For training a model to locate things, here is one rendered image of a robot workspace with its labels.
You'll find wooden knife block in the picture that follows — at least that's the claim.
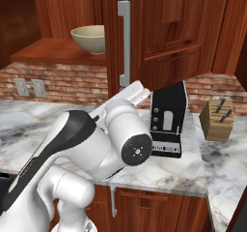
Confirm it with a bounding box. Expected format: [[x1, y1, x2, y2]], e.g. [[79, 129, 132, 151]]
[[198, 99, 235, 143]]

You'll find wooden base cabinet door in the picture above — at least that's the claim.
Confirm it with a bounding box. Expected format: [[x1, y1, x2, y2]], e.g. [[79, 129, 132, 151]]
[[116, 187, 210, 232]]

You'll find grey base cabinet handle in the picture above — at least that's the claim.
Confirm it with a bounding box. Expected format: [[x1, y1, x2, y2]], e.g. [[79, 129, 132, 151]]
[[109, 184, 119, 218]]

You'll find black knife handle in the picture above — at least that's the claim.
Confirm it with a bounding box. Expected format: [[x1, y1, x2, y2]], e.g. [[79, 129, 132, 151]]
[[221, 107, 233, 124], [217, 98, 227, 114]]

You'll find wooden wall cabinet door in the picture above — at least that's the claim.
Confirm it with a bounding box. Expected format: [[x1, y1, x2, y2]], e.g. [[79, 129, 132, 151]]
[[106, 0, 232, 99]]

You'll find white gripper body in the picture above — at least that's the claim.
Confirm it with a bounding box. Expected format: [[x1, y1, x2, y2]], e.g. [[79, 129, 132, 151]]
[[120, 79, 151, 108]]

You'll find grey cabinet door handle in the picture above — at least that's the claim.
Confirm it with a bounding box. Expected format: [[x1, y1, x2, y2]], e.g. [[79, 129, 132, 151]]
[[117, 0, 131, 89]]

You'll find grey wall outlet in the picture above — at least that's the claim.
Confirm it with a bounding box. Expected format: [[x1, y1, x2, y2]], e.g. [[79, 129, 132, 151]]
[[31, 78, 47, 99], [14, 77, 31, 98]]

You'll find black coffee machine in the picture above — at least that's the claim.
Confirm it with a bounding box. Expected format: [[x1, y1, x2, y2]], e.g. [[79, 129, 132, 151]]
[[149, 80, 189, 160]]

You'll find wooden wall cabinet run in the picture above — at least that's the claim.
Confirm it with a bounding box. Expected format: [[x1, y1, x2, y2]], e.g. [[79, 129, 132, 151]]
[[211, 0, 247, 93]]

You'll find cream bowl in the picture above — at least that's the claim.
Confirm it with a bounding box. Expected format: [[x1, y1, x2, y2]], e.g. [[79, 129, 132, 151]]
[[70, 24, 106, 55]]

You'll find open wooden wall cabinet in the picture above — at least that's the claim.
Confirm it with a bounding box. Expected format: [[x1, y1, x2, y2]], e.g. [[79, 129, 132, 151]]
[[0, 0, 109, 71]]

